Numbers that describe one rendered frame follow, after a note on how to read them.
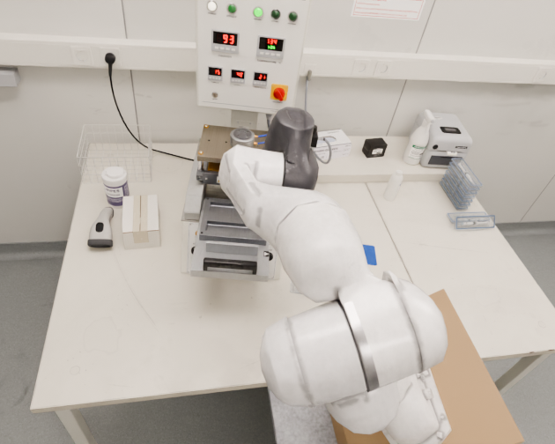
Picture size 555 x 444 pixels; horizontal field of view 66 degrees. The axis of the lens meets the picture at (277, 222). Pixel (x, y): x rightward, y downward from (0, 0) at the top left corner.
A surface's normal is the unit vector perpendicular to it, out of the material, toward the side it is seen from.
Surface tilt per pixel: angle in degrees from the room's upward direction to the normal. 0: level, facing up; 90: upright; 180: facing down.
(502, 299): 0
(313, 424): 0
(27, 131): 90
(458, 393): 40
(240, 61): 90
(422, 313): 11
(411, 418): 45
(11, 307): 0
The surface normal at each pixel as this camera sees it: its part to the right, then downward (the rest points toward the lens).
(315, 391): 0.09, 0.47
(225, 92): 0.00, 0.71
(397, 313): -0.04, -0.50
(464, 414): -0.54, -0.51
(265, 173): 0.16, -0.03
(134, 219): 0.13, -0.71
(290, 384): -0.21, 0.06
